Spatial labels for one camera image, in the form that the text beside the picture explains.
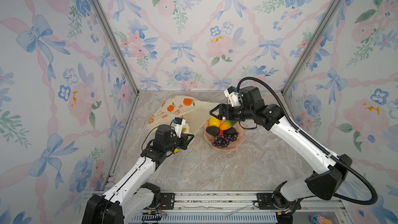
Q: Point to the yellow lemon fruit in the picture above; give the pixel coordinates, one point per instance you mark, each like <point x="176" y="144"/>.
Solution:
<point x="214" y="122"/>

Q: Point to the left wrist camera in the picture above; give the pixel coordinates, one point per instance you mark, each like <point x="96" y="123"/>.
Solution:
<point x="178" y="124"/>

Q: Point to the left metal corner post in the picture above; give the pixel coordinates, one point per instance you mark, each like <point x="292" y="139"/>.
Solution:
<point x="106" y="27"/>

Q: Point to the orange green papaya fruit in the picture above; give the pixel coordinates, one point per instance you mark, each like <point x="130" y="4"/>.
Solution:
<point x="225" y="125"/>

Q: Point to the pink wavy fruit plate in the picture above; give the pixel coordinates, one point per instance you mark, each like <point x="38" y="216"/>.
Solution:
<point x="232" y="146"/>

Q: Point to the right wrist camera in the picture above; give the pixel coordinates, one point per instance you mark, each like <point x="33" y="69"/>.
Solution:
<point x="233" y="96"/>

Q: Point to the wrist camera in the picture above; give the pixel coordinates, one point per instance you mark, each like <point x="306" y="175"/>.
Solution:
<point x="178" y="124"/>
<point x="233" y="96"/>

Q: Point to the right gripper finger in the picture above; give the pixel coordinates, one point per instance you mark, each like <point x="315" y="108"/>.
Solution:
<point x="218" y="116"/>
<point x="219" y="109"/>

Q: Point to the right metal corner post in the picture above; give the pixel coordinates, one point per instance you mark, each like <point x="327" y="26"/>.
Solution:
<point x="319" y="31"/>

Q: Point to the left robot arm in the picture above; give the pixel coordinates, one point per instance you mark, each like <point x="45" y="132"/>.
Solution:
<point x="132" y="194"/>

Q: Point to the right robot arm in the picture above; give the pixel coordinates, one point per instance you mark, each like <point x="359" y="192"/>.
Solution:
<point x="327" y="175"/>

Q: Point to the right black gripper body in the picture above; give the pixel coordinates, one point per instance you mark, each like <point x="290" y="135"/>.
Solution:
<point x="238" y="113"/>

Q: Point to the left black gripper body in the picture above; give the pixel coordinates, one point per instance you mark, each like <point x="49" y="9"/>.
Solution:
<point x="175" y="143"/>

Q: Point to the dark avocado fruit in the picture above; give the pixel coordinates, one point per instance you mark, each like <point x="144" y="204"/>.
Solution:
<point x="231" y="131"/>
<point x="213" y="131"/>

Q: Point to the purple grape bunch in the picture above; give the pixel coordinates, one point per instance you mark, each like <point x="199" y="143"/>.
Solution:
<point x="224" y="141"/>

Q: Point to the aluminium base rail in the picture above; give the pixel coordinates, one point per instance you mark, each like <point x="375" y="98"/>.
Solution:
<point x="218" y="207"/>

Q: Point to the metal corner post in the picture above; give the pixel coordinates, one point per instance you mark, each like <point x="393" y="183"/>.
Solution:
<point x="106" y="27"/>
<point x="319" y="31"/>

